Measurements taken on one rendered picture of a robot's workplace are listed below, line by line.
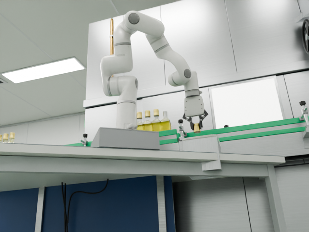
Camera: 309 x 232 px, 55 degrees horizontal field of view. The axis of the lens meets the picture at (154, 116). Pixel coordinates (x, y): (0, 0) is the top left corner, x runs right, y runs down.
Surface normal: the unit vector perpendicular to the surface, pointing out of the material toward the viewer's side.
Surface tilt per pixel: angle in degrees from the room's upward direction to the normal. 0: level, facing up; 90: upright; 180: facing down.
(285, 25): 90
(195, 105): 107
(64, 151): 90
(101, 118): 90
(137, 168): 90
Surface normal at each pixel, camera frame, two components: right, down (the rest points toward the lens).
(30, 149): 0.33, -0.37
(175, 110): -0.29, -0.35
